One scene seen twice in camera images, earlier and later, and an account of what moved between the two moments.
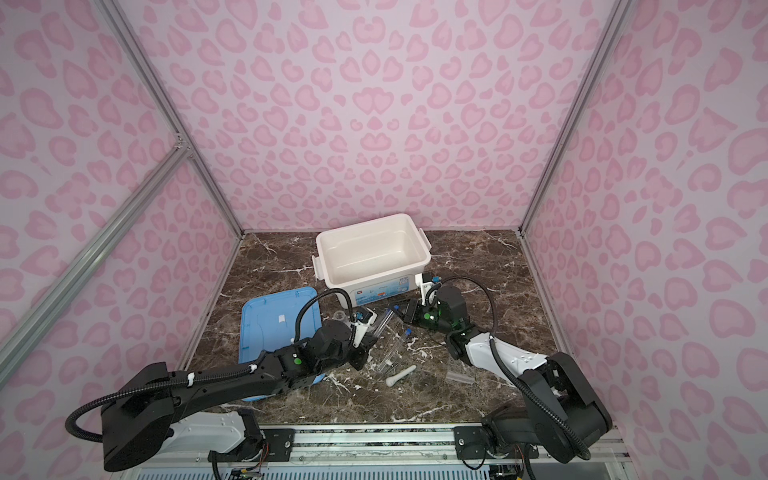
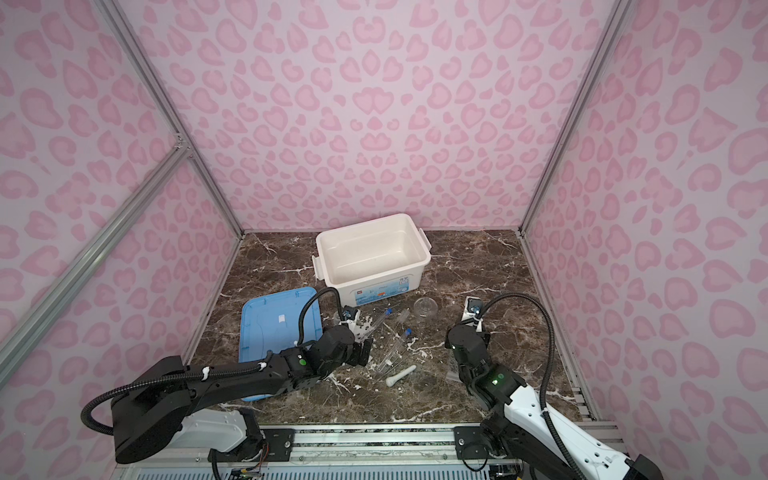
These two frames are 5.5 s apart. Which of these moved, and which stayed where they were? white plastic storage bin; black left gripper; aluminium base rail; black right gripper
Moved: black right gripper
Stayed: black left gripper; aluminium base rail; white plastic storage bin
